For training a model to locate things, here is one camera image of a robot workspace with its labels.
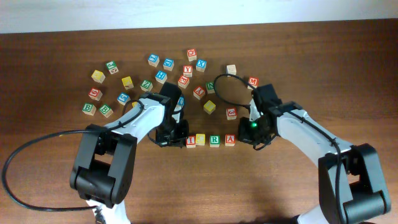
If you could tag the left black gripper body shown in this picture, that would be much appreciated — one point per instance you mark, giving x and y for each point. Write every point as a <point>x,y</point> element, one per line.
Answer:
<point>171,133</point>

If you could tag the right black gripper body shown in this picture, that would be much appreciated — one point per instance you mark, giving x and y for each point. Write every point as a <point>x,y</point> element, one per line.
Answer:
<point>254,132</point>

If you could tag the red letter I block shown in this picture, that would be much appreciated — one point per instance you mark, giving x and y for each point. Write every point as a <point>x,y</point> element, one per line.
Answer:
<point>191,141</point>

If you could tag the yellow letter C block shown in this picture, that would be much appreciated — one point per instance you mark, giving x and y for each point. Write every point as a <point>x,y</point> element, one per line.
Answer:
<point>200,139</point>

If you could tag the red letter A block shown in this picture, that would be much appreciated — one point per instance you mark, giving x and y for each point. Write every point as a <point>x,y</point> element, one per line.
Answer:
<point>230,140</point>

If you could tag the blue letter T block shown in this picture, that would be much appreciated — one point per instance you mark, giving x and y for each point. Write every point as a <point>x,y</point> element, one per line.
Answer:
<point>181,101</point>

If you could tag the green letter R block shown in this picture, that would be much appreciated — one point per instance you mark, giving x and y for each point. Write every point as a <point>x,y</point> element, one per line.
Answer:
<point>214,141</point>

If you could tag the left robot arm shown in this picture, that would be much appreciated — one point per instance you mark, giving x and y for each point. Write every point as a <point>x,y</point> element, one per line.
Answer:
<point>103,168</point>

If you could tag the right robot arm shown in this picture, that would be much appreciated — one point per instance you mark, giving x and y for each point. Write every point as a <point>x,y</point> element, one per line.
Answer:
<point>351,183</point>

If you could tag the red number 3 block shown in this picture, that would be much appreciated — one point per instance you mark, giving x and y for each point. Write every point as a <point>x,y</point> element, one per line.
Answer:
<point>231,113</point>

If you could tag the yellow block centre right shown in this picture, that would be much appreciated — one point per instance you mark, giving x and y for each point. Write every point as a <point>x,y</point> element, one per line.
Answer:
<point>209,107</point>

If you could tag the red letter Y block lower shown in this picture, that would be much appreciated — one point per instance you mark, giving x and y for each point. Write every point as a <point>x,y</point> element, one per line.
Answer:
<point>199,92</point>

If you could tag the red letter y block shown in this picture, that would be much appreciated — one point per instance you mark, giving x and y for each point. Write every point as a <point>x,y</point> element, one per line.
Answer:
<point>199,92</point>
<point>187,70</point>

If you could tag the red letter M block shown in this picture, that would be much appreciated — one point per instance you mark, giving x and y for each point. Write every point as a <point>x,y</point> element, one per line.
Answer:
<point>253,83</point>

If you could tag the red letter E block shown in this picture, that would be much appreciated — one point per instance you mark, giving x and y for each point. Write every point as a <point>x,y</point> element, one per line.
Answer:
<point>183,81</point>

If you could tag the green letter Z block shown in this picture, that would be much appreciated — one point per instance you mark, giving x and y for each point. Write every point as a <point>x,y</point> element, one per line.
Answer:
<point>146,85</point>

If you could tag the blue letter H block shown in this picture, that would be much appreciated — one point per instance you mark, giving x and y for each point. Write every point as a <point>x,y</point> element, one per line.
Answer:
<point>161,77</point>

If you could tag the blue number 5 block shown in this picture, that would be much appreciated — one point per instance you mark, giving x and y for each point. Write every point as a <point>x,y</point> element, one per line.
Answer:
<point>123,98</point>

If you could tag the green letter N block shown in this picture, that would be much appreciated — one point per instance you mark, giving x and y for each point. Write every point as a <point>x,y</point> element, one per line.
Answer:
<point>210,87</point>

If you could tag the red letter Y block upper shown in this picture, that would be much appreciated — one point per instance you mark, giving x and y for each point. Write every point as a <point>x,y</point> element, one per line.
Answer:
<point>187,70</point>

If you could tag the plain wooden block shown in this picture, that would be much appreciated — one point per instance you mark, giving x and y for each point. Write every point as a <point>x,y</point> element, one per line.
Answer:
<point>231,70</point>

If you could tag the yellow block upper middle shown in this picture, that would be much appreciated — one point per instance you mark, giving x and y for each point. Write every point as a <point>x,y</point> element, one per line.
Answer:
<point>127,82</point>

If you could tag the blue letter D block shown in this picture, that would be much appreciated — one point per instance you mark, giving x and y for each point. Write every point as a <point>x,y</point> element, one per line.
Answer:
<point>168,64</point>

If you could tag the green letter B block right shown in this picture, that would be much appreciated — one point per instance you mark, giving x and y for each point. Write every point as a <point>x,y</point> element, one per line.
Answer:
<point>106,110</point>

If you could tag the green letter b block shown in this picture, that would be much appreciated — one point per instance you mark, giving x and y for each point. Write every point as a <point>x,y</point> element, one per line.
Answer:
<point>106,110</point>
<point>89,109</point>

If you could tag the blue letter X block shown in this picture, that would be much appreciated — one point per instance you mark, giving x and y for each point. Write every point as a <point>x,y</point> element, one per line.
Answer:
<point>201,65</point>

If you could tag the red letter C block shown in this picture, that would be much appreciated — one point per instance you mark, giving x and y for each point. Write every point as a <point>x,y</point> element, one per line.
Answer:
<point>191,54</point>

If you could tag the green letter B block left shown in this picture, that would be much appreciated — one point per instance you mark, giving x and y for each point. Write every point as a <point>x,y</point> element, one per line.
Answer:
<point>89,109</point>

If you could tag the red number 9 block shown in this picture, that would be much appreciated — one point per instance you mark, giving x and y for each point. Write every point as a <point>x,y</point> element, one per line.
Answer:
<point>95,94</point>

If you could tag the green letter J block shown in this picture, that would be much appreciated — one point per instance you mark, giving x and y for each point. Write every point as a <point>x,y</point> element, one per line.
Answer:
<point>112,67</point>

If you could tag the yellow block far left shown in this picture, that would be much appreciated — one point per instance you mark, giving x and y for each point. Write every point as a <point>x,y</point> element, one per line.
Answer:
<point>98,76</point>

